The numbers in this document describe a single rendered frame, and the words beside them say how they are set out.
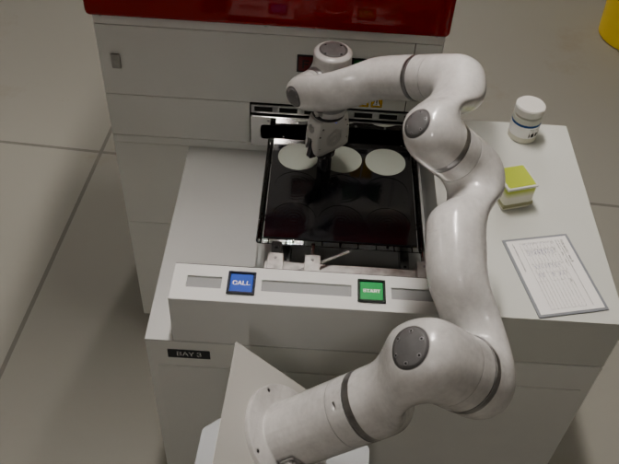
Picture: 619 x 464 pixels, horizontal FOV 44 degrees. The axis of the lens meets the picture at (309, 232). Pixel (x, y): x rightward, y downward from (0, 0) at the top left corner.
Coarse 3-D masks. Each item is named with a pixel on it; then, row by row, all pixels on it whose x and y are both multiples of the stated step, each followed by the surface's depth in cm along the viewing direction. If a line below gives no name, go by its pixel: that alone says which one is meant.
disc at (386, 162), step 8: (376, 152) 193; (384, 152) 193; (392, 152) 193; (368, 160) 191; (376, 160) 191; (384, 160) 191; (392, 160) 191; (400, 160) 191; (376, 168) 189; (384, 168) 189; (392, 168) 189; (400, 168) 189
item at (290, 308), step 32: (192, 288) 152; (224, 288) 152; (256, 288) 153; (288, 288) 154; (320, 288) 154; (352, 288) 154; (416, 288) 155; (192, 320) 155; (224, 320) 155; (256, 320) 154; (288, 320) 154; (320, 320) 153; (352, 320) 153; (384, 320) 152
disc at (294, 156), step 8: (296, 144) 194; (280, 152) 191; (288, 152) 191; (296, 152) 192; (304, 152) 192; (280, 160) 189; (288, 160) 189; (296, 160) 189; (304, 160) 190; (312, 160) 190; (296, 168) 187; (304, 168) 187
